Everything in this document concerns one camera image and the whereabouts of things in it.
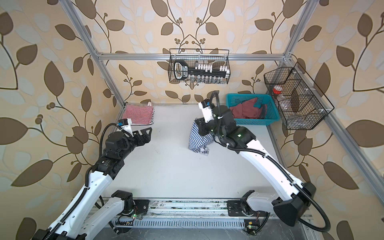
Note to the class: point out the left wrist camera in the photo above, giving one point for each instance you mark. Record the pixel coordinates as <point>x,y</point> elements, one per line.
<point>125,124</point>

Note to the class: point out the red white striped folded top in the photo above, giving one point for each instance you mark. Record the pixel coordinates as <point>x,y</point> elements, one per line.
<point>139,115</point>

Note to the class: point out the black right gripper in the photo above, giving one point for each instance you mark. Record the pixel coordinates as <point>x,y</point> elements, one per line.
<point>201,124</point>

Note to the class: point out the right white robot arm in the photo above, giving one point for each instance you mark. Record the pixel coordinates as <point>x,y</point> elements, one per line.
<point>292,197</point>

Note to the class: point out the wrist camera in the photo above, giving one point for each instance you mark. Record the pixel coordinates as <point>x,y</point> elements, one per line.
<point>125,124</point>
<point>207,109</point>

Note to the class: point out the teal plastic basket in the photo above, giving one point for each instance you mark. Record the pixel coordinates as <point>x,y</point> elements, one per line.
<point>272,113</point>

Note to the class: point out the black wire basket wall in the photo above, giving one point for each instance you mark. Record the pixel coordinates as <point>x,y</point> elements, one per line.
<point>217,57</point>
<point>310,105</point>

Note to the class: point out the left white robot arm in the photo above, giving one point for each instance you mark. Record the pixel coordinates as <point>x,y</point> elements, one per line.
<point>90,180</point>

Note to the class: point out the aluminium frame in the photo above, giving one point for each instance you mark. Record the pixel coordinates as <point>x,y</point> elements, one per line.
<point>336,48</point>

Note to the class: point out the black wire basket back wall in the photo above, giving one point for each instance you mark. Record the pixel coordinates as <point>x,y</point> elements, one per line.
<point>217,57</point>

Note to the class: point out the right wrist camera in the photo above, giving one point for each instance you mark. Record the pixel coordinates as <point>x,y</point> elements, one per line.
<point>207,109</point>

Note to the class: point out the black socket tool set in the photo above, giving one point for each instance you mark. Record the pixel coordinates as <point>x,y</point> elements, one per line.
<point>200,73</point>

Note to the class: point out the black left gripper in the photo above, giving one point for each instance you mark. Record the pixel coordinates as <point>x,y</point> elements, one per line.
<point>146,139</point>

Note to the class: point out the red capped clear bottle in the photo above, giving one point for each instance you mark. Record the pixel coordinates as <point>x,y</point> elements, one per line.
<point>283,101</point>

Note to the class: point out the blue white striped tank top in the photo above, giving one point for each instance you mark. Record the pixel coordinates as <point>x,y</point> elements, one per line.
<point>197,143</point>

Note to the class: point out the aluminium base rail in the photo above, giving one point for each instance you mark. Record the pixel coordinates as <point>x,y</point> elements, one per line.
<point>170,213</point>

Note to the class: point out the maroon garment in basket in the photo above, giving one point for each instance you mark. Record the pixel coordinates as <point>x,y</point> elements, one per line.
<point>249,110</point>

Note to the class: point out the black wire basket right wall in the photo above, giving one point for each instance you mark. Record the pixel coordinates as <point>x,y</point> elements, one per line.
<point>310,105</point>

